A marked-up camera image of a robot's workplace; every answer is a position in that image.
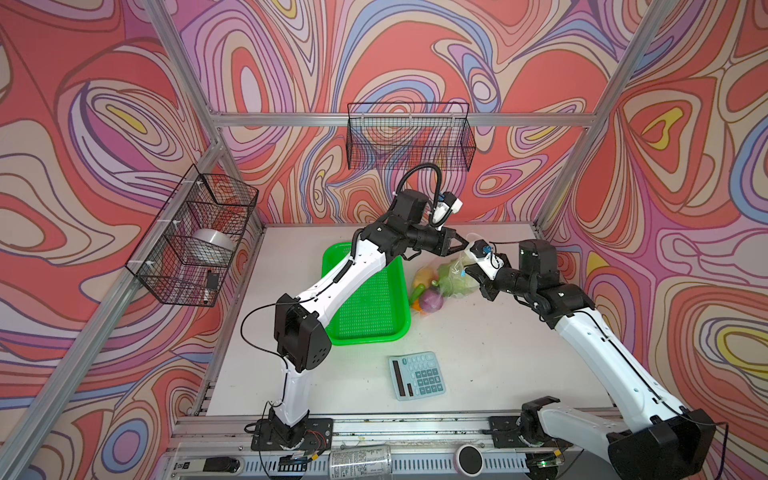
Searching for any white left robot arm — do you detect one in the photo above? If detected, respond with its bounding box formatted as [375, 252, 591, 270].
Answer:
[273, 189, 467, 429]

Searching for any purple red onion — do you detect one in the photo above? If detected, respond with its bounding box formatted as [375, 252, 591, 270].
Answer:
[418, 288, 445, 314]

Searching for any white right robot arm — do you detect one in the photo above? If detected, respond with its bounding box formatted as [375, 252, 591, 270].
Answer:
[465, 239, 717, 479]

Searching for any black wire basket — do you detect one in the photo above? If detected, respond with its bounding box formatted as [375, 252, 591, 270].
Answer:
[125, 165, 259, 307]
[346, 100, 476, 171]

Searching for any aluminium front rail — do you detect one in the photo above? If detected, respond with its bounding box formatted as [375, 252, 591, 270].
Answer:
[152, 410, 617, 479]

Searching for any green plastic basket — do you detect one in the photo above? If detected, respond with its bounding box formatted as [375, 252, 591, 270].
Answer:
[326, 257, 411, 346]

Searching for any clear zip top bag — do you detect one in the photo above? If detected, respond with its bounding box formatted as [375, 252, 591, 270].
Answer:
[408, 233, 480, 316]

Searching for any black wire basket left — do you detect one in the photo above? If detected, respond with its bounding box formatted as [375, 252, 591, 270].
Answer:
[125, 165, 259, 307]

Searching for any aluminium frame post right rear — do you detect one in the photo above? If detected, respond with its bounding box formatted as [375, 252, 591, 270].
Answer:
[532, 1, 678, 238]

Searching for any green lettuce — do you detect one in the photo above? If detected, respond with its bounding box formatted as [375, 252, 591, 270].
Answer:
[437, 259, 479, 298]

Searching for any black device on rail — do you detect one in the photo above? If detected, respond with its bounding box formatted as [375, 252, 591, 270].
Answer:
[171, 456, 244, 476]

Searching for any white roll in basket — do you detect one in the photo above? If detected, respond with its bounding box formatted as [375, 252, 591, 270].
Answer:
[192, 228, 236, 255]

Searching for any black wire basket rear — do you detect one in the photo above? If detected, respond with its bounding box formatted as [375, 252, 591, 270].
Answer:
[346, 100, 476, 171]

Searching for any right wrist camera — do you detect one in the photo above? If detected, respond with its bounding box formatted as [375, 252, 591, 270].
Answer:
[468, 239, 505, 280]

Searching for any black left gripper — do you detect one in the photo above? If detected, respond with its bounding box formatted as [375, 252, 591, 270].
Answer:
[403, 227, 471, 260]

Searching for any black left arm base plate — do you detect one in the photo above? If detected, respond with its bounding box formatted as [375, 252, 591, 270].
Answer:
[244, 417, 334, 452]

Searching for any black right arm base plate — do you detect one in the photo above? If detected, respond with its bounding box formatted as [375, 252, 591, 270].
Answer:
[484, 414, 573, 450]

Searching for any silver drink can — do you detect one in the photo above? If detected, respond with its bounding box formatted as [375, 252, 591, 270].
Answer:
[328, 445, 393, 480]

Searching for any teal calculator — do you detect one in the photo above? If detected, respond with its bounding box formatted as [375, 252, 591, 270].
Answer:
[388, 351, 446, 401]

